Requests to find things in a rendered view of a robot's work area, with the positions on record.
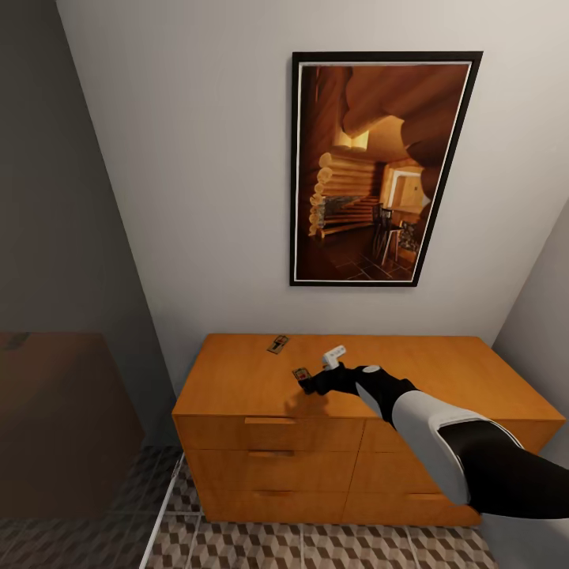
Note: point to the picture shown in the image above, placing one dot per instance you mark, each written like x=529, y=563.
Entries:
x=374, y=135

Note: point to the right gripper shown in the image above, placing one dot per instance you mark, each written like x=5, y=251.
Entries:
x=325, y=381

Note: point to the mousetrap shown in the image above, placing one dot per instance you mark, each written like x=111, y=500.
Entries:
x=279, y=344
x=302, y=374

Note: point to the door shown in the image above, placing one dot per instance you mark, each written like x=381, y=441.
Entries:
x=88, y=444

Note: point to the cabinet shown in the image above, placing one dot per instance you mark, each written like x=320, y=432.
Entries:
x=261, y=449

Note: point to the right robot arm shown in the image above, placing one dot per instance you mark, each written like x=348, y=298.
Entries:
x=474, y=460

